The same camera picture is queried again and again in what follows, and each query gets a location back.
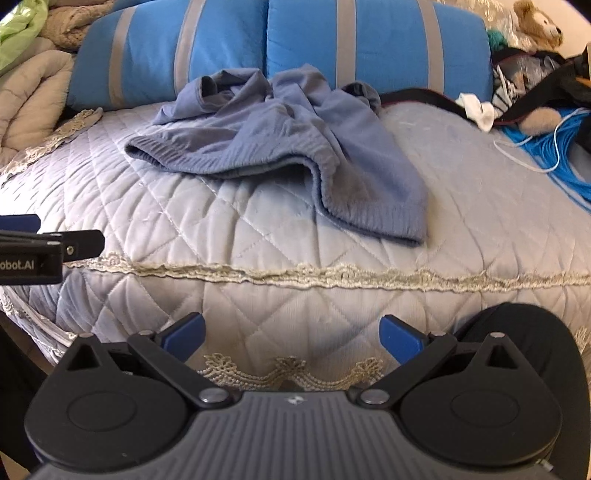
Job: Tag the beige comforter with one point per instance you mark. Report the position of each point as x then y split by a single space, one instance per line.
27 92

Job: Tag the beige knitted blanket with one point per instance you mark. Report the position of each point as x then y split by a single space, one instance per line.
74 23

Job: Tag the tan plush toy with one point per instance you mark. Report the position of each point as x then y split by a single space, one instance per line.
538 121

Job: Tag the light green blanket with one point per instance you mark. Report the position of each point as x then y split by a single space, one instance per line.
18 32

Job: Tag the beige satin cover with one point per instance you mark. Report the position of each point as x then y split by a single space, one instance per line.
480 14

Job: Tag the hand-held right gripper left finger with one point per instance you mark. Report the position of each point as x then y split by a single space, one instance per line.
184 334

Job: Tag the blue-grey pants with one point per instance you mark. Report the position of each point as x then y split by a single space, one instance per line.
277 138

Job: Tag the person's black clothed body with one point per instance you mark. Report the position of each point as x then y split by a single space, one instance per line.
517 323

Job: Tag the grey lace-trimmed cloth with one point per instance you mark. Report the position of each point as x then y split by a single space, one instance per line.
60 134

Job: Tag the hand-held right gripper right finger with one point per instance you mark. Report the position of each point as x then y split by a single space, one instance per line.
399 340

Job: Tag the brown teddy bear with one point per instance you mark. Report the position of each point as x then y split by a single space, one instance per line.
538 23

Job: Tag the blue pillow with grey stripes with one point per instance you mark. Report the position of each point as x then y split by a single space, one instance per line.
147 46
383 41

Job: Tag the quilted grey bedspread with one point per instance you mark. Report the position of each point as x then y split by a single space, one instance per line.
231 221

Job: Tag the clear plastic bag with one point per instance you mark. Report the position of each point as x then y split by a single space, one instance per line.
531 67

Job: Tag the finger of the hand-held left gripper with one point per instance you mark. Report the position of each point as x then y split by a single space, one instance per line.
18 224
83 243

